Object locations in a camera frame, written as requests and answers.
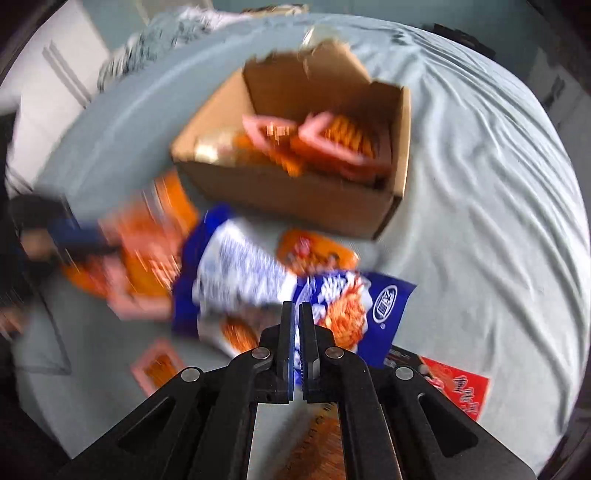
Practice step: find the white wardrobe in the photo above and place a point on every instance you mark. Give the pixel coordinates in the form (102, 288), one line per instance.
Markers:
(54, 79)

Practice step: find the brown cardboard box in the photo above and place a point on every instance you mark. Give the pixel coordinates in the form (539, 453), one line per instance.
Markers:
(292, 85)

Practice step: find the light blue bed sheet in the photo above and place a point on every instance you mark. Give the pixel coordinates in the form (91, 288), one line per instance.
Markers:
(492, 230)

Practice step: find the pink snack pack in box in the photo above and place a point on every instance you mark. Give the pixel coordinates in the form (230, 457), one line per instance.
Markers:
(326, 143)

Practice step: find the crumpled grey blanket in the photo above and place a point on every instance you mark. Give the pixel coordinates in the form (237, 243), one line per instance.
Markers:
(167, 31)

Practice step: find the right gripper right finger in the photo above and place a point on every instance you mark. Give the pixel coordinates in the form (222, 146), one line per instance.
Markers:
(394, 423)

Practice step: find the small pink snack packet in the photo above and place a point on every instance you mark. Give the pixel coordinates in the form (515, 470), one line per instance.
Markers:
(156, 366)

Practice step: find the small orange snack packet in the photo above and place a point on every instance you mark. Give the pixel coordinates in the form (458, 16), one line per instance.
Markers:
(308, 253)

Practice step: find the pink orange snack pack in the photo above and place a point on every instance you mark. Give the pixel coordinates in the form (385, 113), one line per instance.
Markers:
(136, 282)

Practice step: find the large orange black snack bag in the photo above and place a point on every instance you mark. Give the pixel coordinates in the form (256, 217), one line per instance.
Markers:
(318, 453)

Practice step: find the blue white snack bag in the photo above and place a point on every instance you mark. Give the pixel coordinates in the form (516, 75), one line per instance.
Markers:
(229, 288)

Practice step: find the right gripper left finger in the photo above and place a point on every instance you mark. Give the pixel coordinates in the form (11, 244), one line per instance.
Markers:
(199, 425)

